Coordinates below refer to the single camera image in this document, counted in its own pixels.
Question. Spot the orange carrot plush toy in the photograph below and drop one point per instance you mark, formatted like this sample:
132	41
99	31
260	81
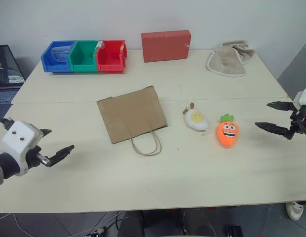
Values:
227	133

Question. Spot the dark rounded shape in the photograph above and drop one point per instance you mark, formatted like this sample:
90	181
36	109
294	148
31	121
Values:
130	224

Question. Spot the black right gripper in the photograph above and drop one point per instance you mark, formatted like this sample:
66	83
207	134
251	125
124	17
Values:
301	122

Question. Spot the white rounded floor object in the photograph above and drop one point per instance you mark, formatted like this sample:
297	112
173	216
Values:
294	210

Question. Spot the beige towel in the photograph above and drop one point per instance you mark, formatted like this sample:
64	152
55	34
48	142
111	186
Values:
225	61

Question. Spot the brown paper bag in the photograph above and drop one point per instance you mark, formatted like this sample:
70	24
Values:
132	114

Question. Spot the egg plush toy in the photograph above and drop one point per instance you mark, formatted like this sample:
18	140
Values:
197	119

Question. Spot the red brick block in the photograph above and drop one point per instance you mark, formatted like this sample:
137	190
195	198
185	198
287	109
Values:
165	47

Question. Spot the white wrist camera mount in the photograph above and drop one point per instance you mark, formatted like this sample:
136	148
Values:
17	140
305	97

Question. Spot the red plastic storage bin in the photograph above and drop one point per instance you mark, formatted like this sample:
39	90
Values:
109	63

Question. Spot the blue plastic storage bin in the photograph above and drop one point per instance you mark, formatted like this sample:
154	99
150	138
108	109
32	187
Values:
48	64

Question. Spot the clear plastic cup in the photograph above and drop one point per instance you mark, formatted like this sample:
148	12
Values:
59	54

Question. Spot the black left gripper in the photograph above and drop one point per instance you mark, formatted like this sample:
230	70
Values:
34	155

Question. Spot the green plastic storage bin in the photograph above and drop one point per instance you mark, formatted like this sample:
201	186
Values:
84	63

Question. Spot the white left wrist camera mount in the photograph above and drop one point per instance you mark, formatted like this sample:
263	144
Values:
17	140

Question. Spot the dark laptop computer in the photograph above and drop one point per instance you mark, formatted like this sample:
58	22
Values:
5	66

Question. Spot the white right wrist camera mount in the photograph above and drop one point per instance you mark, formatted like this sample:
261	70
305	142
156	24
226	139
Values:
305	97

